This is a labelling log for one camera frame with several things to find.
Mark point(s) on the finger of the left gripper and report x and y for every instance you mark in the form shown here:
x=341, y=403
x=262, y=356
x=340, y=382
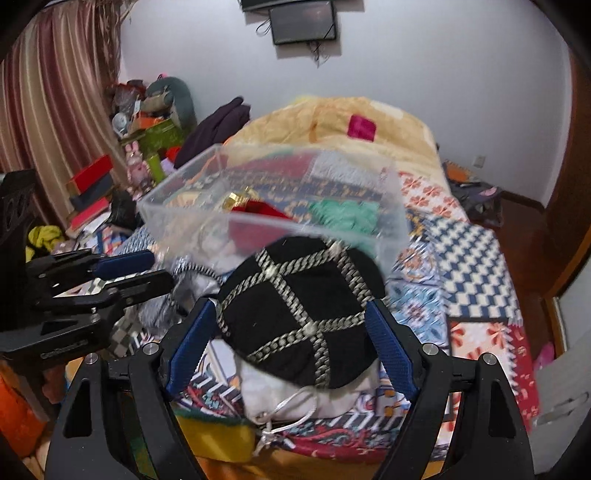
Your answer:
x=77, y=267
x=134, y=286

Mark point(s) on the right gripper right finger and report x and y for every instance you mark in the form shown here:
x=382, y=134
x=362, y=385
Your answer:
x=398, y=349

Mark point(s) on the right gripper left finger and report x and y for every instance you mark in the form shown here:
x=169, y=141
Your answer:
x=183, y=346

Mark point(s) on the white drawstring pouch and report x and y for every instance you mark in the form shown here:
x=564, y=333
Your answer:
x=276, y=405

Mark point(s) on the clear plastic storage bin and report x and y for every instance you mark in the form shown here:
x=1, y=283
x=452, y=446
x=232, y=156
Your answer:
x=187, y=214

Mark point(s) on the patchwork patterned bedspread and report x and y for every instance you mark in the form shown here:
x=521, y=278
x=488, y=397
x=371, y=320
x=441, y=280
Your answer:
x=451, y=286

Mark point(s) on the pink rabbit toy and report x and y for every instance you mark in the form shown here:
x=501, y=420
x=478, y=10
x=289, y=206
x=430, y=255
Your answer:
x=138, y=173

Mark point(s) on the red box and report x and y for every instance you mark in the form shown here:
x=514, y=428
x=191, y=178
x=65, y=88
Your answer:
x=90, y=175

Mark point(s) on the green bottle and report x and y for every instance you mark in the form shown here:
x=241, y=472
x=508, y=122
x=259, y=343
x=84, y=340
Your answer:
x=156, y=171

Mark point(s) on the red fabric item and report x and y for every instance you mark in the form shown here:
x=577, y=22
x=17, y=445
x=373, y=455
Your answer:
x=254, y=224

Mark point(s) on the green fabric item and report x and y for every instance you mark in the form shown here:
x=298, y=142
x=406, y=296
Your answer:
x=348, y=215

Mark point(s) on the green cardboard box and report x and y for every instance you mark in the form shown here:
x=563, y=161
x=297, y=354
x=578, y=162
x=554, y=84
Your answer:
x=162, y=135

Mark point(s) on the striped red curtain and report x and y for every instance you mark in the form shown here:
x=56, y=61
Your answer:
x=55, y=106

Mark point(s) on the grey backpack on floor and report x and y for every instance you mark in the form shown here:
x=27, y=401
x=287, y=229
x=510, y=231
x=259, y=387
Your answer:
x=480, y=200

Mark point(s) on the dark purple jacket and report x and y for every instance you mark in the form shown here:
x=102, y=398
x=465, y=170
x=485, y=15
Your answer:
x=218, y=127

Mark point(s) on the grey green plush toy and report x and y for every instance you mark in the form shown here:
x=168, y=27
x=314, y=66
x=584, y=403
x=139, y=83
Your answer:
x=170, y=95

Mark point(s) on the brown wooden door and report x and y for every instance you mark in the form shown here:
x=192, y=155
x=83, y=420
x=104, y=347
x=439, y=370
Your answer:
x=567, y=215

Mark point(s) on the beige fleece blanket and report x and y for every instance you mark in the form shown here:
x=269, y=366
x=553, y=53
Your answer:
x=355, y=123

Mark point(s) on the wall power socket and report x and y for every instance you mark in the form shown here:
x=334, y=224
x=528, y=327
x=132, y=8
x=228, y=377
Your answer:
x=479, y=161

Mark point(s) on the large wall television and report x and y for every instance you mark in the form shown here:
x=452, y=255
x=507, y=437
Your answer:
x=254, y=5

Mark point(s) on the small wall monitor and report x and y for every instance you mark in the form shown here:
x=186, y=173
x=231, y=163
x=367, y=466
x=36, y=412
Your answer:
x=303, y=22

